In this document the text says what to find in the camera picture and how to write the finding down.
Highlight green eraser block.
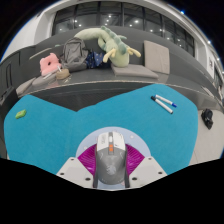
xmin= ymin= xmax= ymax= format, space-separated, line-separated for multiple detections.
xmin=14 ymin=109 xmax=28 ymax=120

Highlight white marker with black cap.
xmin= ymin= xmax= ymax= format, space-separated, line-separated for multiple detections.
xmin=150 ymin=95 xmax=175 ymax=115

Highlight small black bag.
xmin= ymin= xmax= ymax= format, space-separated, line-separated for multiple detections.
xmin=200 ymin=108 xmax=214 ymax=130

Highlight grey curved bench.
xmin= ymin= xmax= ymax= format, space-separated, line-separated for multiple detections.
xmin=13 ymin=25 xmax=224 ymax=113

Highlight black suitcase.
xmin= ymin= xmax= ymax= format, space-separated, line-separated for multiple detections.
xmin=0 ymin=62 xmax=20 ymax=116

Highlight dark glass window wall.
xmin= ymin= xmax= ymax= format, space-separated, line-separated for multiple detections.
xmin=51 ymin=1 xmax=196 ymax=58

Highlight green dinosaur plush toy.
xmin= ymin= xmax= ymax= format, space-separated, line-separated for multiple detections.
xmin=73 ymin=25 xmax=142 ymax=69

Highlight ceiling lights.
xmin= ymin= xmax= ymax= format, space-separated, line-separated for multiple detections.
xmin=179 ymin=9 xmax=213 ymax=46

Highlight grey backpack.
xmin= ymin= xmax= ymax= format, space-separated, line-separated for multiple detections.
xmin=60 ymin=36 xmax=90 ymax=73

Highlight dark blue patterned bag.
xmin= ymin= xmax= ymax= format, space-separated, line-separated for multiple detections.
xmin=85 ymin=49 xmax=113 ymax=70

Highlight upright grey square cushion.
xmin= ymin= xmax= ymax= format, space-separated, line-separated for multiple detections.
xmin=143 ymin=39 xmax=172 ymax=75

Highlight grey and white computer mouse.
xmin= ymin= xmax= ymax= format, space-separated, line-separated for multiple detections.
xmin=94 ymin=131 xmax=128 ymax=186

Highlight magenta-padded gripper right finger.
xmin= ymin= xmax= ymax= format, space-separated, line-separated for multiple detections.
xmin=125 ymin=143 xmax=168 ymax=189

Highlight flat grey seat cushion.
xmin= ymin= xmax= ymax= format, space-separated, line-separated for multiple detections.
xmin=110 ymin=63 xmax=160 ymax=80
xmin=15 ymin=77 xmax=37 ymax=96
xmin=31 ymin=73 xmax=59 ymax=88

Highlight pink plush cushion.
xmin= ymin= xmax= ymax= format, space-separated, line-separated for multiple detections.
xmin=39 ymin=52 xmax=62 ymax=77

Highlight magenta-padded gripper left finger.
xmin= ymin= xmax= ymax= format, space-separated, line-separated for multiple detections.
xmin=55 ymin=143 xmax=99 ymax=188

